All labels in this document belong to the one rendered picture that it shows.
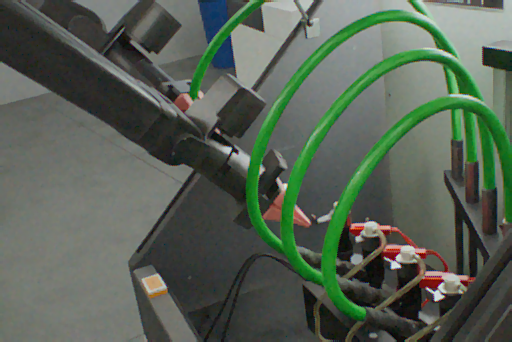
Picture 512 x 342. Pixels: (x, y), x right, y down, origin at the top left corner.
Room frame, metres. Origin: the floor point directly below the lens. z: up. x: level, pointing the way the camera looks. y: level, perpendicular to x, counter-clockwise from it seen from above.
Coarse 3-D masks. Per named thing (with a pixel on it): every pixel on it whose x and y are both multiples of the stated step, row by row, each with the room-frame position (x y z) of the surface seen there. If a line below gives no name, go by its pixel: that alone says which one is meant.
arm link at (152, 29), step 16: (144, 0) 0.98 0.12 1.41; (80, 16) 0.95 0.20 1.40; (128, 16) 0.98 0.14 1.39; (144, 16) 0.97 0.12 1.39; (160, 16) 0.97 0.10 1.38; (80, 32) 0.94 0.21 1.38; (96, 32) 0.95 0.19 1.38; (112, 32) 0.96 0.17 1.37; (144, 32) 0.96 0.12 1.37; (160, 32) 0.97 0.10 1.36; (176, 32) 0.99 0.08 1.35; (96, 48) 0.94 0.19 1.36; (160, 48) 0.97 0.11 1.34
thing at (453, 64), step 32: (384, 64) 0.67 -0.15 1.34; (448, 64) 0.70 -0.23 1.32; (352, 96) 0.66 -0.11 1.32; (480, 96) 0.71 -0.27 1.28; (320, 128) 0.65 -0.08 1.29; (480, 128) 0.72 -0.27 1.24; (288, 192) 0.63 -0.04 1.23; (288, 224) 0.63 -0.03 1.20; (288, 256) 0.63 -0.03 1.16; (352, 288) 0.65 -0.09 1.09
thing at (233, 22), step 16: (256, 0) 0.91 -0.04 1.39; (416, 0) 0.90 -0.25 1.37; (240, 16) 0.91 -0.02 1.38; (432, 16) 0.90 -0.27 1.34; (224, 32) 0.91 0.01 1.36; (208, 48) 0.91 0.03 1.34; (208, 64) 0.92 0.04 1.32; (192, 80) 0.92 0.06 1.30; (448, 80) 0.90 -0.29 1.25; (192, 96) 0.91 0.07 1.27
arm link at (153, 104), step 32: (0, 0) 0.58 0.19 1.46; (0, 32) 0.58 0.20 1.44; (32, 32) 0.60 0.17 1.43; (64, 32) 0.64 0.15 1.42; (32, 64) 0.61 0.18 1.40; (64, 64) 0.63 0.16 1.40; (96, 64) 0.65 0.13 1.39; (64, 96) 0.64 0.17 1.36; (96, 96) 0.66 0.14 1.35; (128, 96) 0.68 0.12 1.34; (160, 96) 0.76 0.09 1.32; (128, 128) 0.69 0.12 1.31; (160, 128) 0.71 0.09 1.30; (192, 128) 0.74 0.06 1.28; (160, 160) 0.73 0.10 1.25
